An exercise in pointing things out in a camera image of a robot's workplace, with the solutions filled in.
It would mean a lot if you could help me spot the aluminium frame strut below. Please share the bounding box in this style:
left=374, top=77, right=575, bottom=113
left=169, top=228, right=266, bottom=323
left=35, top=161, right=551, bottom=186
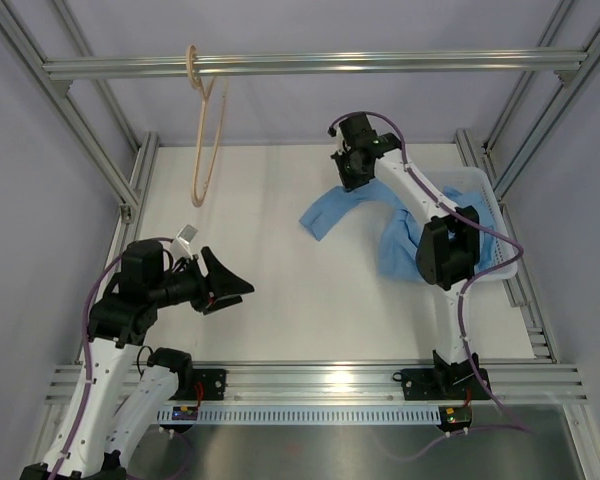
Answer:
left=454, top=0, right=600, bottom=201
left=0, top=0, right=159, bottom=221

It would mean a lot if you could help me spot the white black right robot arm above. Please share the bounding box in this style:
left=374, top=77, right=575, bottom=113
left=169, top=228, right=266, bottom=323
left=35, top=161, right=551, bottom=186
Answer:
left=328, top=111, right=480, bottom=399

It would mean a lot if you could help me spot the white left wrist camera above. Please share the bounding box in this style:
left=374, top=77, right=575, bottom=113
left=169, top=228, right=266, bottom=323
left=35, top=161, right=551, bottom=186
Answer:
left=169, top=224, right=198, bottom=260

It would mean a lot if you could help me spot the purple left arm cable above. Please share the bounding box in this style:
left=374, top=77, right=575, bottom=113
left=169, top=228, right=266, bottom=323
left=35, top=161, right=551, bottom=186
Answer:
left=44, top=237, right=176, bottom=480

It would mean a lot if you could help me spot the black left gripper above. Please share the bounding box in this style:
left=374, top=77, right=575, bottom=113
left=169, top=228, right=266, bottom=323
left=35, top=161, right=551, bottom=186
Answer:
left=150, top=247, right=254, bottom=314

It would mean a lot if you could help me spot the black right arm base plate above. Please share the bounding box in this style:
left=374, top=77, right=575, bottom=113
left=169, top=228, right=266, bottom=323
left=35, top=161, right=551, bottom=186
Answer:
left=392, top=367, right=490, bottom=401

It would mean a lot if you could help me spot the white perforated plastic basket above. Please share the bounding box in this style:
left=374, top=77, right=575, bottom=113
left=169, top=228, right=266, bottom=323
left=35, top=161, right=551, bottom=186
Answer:
left=424, top=167, right=517, bottom=282

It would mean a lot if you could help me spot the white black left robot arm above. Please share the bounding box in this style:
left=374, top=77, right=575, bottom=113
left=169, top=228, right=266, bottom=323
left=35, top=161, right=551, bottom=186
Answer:
left=21, top=237, right=255, bottom=479

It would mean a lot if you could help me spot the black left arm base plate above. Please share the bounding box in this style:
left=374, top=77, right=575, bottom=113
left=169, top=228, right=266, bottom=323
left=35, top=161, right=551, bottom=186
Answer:
left=171, top=368, right=228, bottom=401

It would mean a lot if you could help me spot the blue button-up shirt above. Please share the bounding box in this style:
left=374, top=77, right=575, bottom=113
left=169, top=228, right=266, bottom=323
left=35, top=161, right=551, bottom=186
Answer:
left=299, top=180, right=497, bottom=282

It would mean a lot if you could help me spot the white slotted cable duct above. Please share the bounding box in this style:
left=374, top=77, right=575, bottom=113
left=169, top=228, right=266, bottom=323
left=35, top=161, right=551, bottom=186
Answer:
left=155, top=405, right=441, bottom=426

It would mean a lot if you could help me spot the beige wooden clothes hanger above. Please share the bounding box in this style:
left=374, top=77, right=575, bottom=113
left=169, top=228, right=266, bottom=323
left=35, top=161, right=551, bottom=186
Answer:
left=185, top=45, right=229, bottom=208

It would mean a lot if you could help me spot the aluminium left frame strut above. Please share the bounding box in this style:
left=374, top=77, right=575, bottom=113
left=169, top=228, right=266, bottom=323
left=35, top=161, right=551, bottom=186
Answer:
left=0, top=0, right=159, bottom=221

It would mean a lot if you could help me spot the aluminium front rail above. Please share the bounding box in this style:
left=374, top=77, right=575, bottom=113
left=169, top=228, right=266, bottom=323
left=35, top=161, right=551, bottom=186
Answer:
left=44, top=363, right=589, bottom=405

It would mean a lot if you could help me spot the aluminium top crossbar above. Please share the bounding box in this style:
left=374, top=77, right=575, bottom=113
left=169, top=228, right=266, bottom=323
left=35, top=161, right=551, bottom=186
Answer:
left=43, top=47, right=588, bottom=80

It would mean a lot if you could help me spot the aluminium right frame strut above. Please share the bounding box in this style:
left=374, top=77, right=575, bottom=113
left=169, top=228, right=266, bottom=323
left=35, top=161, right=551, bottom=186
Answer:
left=454, top=0, right=600, bottom=201

